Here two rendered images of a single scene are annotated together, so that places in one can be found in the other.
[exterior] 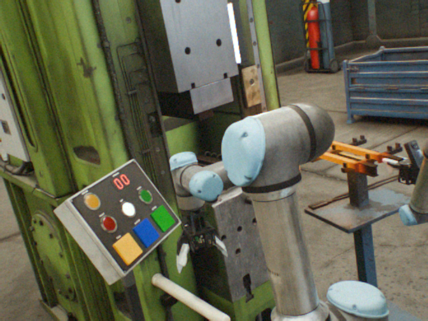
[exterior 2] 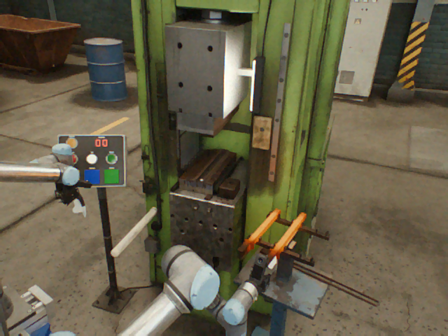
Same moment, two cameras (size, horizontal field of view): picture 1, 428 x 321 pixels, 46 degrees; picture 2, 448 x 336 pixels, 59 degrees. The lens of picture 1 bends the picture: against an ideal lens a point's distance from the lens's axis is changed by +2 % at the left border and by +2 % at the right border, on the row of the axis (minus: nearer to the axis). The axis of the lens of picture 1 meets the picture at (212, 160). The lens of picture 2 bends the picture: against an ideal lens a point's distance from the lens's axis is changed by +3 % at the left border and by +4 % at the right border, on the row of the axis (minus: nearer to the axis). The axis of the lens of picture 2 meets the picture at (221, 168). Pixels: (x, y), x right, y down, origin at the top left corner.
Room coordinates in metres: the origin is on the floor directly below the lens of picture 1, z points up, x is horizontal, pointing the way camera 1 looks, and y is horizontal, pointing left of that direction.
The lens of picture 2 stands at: (0.96, -1.60, 2.02)
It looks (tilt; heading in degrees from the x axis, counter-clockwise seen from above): 28 degrees down; 54
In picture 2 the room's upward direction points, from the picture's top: 2 degrees clockwise
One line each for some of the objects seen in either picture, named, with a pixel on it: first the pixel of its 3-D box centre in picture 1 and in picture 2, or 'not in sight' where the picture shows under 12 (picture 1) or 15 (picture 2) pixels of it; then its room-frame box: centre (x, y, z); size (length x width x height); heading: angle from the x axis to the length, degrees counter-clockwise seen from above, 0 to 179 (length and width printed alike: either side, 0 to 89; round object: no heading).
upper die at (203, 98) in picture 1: (181, 93); (210, 110); (2.09, 0.07, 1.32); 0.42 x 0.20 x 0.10; 35
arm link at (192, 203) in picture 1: (192, 199); not in sight; (1.30, 0.08, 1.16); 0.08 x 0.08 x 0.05
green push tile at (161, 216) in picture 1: (162, 219); (111, 176); (1.55, 0.20, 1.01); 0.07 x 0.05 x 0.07; 150
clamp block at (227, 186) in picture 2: not in sight; (229, 188); (2.07, -0.16, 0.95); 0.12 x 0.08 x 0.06; 35
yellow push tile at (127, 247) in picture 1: (127, 249); not in sight; (1.37, 0.30, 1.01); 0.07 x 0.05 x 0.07; 150
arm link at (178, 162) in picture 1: (186, 174); (62, 157); (1.30, 0.08, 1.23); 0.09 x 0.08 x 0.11; 24
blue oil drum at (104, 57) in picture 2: not in sight; (106, 70); (3.15, 4.68, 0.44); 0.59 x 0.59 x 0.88
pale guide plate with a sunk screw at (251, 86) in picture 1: (250, 86); (262, 132); (2.20, -0.23, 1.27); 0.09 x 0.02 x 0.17; 125
